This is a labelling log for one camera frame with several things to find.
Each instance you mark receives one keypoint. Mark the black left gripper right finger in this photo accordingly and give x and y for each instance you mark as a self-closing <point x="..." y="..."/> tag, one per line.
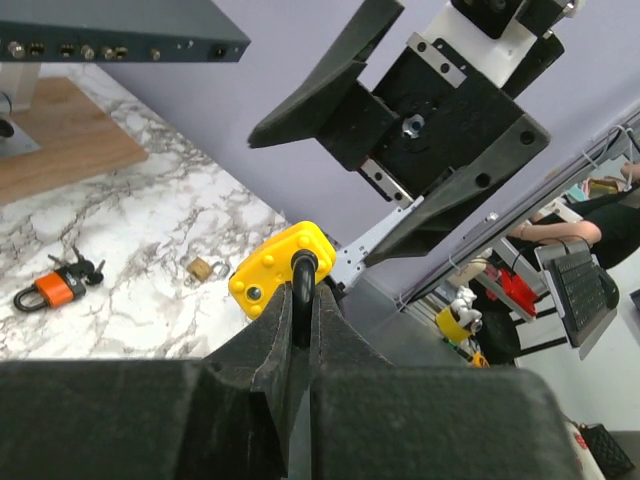
<point x="371" y="419"/>

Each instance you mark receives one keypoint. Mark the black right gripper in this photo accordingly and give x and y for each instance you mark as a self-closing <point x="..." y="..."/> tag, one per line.
<point x="431" y="115"/>

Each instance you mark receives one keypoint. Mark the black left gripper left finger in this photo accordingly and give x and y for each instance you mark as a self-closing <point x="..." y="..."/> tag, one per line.
<point x="219" y="417"/>

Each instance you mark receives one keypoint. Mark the yellow padlock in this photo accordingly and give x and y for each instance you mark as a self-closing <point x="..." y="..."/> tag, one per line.
<point x="301" y="257"/>

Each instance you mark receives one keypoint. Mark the orange padlock black keys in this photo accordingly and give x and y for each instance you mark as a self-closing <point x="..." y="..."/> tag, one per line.
<point x="82" y="269"/>

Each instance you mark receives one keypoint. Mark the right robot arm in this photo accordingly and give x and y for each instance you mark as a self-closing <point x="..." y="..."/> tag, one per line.
<point x="360" y="250"/>

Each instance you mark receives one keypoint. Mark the yellow cup with figurine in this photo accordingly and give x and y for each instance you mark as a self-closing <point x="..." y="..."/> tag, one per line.
<point x="460" y="320"/>

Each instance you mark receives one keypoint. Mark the small brass padlock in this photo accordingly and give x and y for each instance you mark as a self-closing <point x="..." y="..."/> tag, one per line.
<point x="200" y="270"/>

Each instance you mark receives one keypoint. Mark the red object on shelf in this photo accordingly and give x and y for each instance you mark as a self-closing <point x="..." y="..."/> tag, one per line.
<point x="518" y="291"/>

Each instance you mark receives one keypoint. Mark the person in black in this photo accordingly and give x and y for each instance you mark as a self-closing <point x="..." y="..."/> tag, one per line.
<point x="609" y="224"/>

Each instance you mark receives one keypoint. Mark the black keyboard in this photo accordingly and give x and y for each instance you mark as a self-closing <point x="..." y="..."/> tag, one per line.
<point x="585" y="295"/>

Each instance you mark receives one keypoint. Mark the black quilted bag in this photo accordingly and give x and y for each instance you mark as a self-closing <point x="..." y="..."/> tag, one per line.
<point x="598" y="453"/>

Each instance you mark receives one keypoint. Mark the wooden board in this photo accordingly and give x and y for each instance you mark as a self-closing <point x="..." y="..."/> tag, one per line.
<point x="77" y="139"/>

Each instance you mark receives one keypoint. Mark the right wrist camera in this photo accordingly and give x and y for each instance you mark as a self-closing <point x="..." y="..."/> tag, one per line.
<point x="512" y="43"/>

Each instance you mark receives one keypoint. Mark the dark teal network switch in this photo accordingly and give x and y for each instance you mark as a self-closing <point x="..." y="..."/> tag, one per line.
<point x="119" y="31"/>

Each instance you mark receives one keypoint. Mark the grey metal lock bracket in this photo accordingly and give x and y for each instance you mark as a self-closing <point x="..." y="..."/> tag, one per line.
<point x="18" y="83"/>

